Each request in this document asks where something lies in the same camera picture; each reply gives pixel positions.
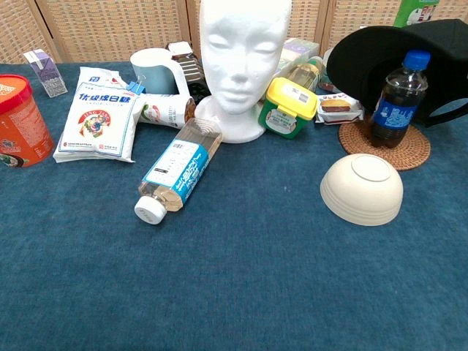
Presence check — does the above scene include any black baseball cap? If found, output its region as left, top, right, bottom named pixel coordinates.
left=326, top=18, right=468, bottom=128

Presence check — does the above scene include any white foam mannequin head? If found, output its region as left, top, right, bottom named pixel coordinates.
left=194, top=0, right=293, bottom=144

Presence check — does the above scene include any clear water bottle blue label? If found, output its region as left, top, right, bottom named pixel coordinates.
left=134, top=117, right=223, bottom=225

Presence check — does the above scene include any green container yellow lid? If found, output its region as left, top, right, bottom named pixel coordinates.
left=257, top=76, right=319, bottom=140

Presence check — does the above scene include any white paper cup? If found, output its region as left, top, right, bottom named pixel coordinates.
left=138, top=93, right=197, bottom=129

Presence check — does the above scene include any blue tablecloth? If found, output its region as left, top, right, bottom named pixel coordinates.
left=0, top=53, right=468, bottom=351

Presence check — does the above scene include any dark brown snack package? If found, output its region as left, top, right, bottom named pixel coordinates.
left=165, top=41, right=210, bottom=106

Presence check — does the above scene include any clear bottle yellow liquid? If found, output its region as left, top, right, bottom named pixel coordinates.
left=255, top=56, right=326, bottom=103

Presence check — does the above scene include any white cake snack packet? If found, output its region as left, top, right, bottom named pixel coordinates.
left=314, top=93, right=366, bottom=126

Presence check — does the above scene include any beige ribbed bowl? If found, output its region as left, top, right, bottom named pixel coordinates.
left=320, top=153, right=404, bottom=227

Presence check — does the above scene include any light blue pitcher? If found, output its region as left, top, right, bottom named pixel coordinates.
left=130, top=48, right=192, bottom=98

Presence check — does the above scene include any blue binder clip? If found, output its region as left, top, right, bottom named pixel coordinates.
left=126, top=75, right=147, bottom=97

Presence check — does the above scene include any pastel patterned box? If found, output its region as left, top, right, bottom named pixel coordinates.
left=273, top=37, right=321, bottom=76

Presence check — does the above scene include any white sugar bag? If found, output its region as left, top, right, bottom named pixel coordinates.
left=53, top=66, right=147, bottom=164

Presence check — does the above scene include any cola bottle blue cap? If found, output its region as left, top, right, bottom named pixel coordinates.
left=371, top=50, right=432, bottom=149

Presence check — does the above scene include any woven rattan coaster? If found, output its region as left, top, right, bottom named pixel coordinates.
left=338, top=118, right=431, bottom=172

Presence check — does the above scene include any woven rattan folding screen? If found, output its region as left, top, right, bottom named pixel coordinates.
left=0, top=0, right=468, bottom=65

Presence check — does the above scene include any purple drink carton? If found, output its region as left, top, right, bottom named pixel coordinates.
left=23, top=48, right=69, bottom=99

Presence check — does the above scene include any orange instant noodle cup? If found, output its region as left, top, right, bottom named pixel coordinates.
left=0, top=75, right=55, bottom=169

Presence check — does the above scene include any green soda bottle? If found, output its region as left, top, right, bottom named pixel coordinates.
left=393, top=0, right=441, bottom=29

